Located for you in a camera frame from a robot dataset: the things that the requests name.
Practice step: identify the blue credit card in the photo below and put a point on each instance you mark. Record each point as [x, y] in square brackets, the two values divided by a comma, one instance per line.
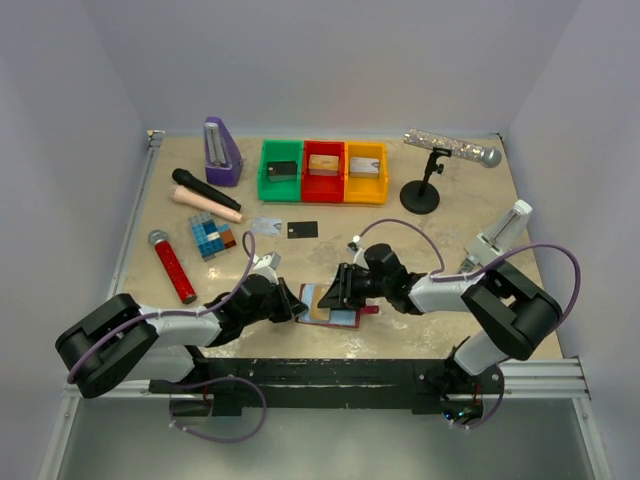
[267, 226]

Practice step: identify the silver card stack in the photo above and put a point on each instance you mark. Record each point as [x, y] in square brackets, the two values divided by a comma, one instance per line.
[364, 167]

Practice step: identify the gold card stack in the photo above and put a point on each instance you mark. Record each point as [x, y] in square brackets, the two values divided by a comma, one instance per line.
[323, 165]

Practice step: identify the grey credit card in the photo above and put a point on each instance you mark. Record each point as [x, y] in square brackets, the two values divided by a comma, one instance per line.
[302, 230]

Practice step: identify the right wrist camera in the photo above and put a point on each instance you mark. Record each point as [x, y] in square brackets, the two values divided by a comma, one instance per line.
[357, 251]

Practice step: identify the green plastic bin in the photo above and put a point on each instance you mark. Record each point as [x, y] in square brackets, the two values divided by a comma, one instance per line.
[280, 150]

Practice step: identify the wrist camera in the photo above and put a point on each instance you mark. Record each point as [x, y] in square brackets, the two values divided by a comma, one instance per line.
[357, 251]
[266, 266]

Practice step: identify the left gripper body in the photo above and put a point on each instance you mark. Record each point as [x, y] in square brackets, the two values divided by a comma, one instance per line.
[265, 312]

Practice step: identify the black microphone stand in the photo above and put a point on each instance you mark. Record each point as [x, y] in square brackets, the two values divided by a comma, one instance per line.
[420, 196]

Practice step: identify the purple metronome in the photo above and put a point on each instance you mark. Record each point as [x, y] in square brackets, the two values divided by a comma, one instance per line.
[223, 160]

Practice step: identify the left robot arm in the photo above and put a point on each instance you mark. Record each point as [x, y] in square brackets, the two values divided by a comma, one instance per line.
[123, 340]

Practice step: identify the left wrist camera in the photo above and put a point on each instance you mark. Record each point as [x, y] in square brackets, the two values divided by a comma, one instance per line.
[266, 266]

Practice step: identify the red glitter microphone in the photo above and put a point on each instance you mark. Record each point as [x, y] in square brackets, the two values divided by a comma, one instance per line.
[159, 240]

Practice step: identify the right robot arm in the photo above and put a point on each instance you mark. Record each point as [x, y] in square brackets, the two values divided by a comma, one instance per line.
[514, 314]

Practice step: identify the pink microphone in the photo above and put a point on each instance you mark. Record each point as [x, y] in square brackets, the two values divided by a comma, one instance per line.
[182, 195]

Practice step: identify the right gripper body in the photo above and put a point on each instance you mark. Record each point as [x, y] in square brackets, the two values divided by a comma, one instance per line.
[367, 286]

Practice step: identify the white metronome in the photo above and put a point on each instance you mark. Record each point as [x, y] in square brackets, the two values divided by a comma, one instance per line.
[497, 238]

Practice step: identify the gold credit card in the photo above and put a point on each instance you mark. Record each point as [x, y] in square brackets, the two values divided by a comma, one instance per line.
[317, 307]

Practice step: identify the aluminium frame rail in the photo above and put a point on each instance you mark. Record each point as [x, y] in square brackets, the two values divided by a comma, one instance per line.
[125, 235]

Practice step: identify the black card stack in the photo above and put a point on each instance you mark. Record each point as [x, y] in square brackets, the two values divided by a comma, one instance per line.
[281, 171]

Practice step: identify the yellow plastic bin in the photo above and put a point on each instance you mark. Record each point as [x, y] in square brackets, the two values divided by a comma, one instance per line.
[366, 178]

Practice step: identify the red leather card holder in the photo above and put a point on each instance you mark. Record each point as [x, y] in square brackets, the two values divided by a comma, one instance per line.
[337, 318]

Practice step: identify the red plastic bin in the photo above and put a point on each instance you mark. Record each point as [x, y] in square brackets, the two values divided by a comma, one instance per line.
[322, 189]

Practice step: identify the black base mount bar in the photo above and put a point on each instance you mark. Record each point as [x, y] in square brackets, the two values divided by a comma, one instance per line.
[417, 385]

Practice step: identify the silver glitter microphone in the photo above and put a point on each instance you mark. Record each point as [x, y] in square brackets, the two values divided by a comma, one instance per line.
[485, 156]

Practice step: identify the black microphone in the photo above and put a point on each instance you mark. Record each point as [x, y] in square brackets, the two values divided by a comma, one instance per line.
[184, 178]

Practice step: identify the blue toy brick block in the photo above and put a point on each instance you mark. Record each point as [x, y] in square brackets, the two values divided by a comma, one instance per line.
[210, 238]

